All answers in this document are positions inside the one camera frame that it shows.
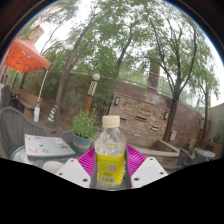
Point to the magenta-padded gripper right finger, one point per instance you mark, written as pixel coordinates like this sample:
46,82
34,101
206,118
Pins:
150,170

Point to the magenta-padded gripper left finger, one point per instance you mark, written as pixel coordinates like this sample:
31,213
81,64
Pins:
73,171

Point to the clear bottle with yellow label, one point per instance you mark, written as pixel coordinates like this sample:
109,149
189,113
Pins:
110,163

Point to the grey laptop with stickers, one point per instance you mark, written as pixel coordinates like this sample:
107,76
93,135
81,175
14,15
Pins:
46,146

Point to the potted green plant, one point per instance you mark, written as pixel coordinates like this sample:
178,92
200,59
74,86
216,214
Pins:
83,128

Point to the blue yellow striped cone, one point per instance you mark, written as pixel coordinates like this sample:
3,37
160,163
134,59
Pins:
52,115

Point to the grey wicker patio chair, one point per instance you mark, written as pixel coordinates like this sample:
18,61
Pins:
15,128

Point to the wooden garden bench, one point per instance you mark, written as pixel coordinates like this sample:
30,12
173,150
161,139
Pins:
30,101

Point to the orange canopy tent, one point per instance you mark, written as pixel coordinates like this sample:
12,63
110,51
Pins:
26,56

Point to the grey wall utility box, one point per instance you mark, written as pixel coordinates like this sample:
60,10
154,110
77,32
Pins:
173,135

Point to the wall lantern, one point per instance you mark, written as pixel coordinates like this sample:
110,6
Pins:
166,115
116,101

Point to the globe-topped lamp post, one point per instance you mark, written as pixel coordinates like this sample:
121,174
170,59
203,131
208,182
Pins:
90,93

